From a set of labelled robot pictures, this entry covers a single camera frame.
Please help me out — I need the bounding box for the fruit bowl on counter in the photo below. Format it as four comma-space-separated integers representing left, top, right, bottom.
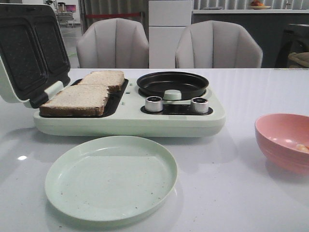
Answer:
249, 0, 271, 10

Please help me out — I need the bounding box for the right grey upholstered chair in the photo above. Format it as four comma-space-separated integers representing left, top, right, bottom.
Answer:
175, 20, 263, 69

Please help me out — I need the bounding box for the bread slice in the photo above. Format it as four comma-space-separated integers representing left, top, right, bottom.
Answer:
79, 71, 125, 92
40, 85, 109, 116

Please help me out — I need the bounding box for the mint green breakfast maker base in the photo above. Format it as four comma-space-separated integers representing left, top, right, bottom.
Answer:
33, 78, 225, 137

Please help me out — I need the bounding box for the right silver control knob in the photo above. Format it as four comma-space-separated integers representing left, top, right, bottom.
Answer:
190, 97, 209, 114

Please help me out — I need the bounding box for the white refrigerator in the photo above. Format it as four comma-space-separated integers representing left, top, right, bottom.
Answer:
148, 0, 193, 69

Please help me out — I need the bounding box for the beige cushion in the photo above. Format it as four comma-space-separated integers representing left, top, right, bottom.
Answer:
288, 52, 309, 68

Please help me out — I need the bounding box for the grey upholstered chair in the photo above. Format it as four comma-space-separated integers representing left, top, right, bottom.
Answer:
175, 20, 263, 69
77, 18, 149, 69

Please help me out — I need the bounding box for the breakfast maker hinged lid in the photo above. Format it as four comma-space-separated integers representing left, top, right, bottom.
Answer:
0, 3, 70, 108

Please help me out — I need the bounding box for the left silver control knob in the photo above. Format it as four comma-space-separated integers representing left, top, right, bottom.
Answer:
144, 96, 163, 113

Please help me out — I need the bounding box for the mint green round plate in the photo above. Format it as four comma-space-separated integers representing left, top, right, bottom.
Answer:
45, 136, 178, 223

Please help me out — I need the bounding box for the cooked shrimp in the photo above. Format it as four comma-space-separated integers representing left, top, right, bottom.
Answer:
296, 144, 309, 153

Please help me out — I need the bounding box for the dark kitchen counter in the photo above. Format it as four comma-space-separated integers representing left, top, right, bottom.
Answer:
192, 9, 309, 68

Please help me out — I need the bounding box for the left grey upholstered chair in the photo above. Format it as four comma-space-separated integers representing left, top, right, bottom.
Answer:
77, 18, 149, 69

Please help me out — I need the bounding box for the black round frying pan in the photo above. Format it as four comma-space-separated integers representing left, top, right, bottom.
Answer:
137, 71, 209, 100

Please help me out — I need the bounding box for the silver control knob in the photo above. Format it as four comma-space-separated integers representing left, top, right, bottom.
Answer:
190, 97, 209, 114
144, 96, 163, 113

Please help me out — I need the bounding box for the pink bowl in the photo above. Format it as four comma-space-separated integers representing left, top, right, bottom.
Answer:
255, 114, 309, 175

